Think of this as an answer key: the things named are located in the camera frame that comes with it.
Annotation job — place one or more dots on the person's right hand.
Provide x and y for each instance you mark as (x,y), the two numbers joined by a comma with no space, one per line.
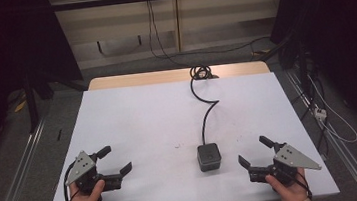
(293,192)

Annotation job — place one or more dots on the white table cover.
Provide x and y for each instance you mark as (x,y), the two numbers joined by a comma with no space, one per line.
(155,126)

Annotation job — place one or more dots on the black metal stand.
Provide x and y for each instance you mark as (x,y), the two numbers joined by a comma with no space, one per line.
(31,106)

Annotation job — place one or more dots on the person's left hand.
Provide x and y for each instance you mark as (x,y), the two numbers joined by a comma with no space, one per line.
(84,200)

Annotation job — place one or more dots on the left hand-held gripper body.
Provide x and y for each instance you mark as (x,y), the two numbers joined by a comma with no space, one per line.
(80,167)

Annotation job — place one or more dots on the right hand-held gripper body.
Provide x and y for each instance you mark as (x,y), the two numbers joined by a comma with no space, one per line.
(291,158)

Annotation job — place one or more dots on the black cube power socket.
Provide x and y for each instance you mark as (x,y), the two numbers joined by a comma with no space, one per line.
(209,157)

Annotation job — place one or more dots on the yellow floor tape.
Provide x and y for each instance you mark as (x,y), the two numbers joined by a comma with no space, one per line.
(20,106)
(262,52)

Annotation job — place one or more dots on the black curtain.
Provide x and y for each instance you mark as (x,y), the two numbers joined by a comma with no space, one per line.
(343,29)
(0,49)

